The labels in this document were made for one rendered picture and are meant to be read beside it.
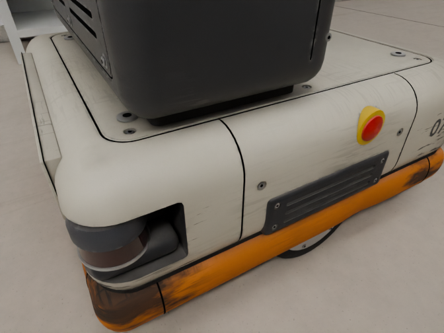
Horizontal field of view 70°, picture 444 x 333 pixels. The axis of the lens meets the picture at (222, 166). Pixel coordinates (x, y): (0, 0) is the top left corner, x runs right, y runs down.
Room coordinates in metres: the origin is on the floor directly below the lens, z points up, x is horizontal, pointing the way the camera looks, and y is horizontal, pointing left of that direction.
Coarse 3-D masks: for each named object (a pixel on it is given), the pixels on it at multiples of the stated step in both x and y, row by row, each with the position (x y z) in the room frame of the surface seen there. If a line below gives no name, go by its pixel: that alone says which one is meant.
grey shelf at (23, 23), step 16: (0, 0) 1.37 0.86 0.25; (16, 0) 1.78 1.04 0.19; (32, 0) 1.82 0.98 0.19; (48, 0) 1.86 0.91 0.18; (16, 16) 1.68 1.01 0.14; (32, 16) 1.68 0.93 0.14; (48, 16) 1.68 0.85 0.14; (16, 32) 1.38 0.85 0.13; (32, 32) 1.41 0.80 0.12; (48, 32) 1.45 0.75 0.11; (16, 48) 1.37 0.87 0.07
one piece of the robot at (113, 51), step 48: (96, 0) 0.30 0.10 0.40; (144, 0) 0.27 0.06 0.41; (192, 0) 0.29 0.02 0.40; (240, 0) 0.31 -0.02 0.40; (288, 0) 0.34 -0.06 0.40; (96, 48) 0.34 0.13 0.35; (144, 48) 0.27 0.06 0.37; (192, 48) 0.29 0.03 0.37; (240, 48) 0.31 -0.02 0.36; (288, 48) 0.34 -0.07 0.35; (144, 96) 0.26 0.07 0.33; (192, 96) 0.29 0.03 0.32; (240, 96) 0.32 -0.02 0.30
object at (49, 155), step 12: (24, 60) 0.56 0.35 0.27; (24, 72) 0.50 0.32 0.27; (36, 72) 0.50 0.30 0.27; (36, 84) 0.45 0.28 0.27; (36, 96) 0.41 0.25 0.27; (36, 108) 0.37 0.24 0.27; (36, 120) 0.34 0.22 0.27; (48, 120) 0.34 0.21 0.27; (36, 132) 0.31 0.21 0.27; (48, 132) 0.31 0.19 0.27; (36, 144) 0.29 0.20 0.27; (48, 144) 0.28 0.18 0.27; (48, 156) 0.26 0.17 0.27; (60, 156) 0.26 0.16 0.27; (48, 168) 0.25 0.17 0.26; (48, 180) 0.25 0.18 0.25
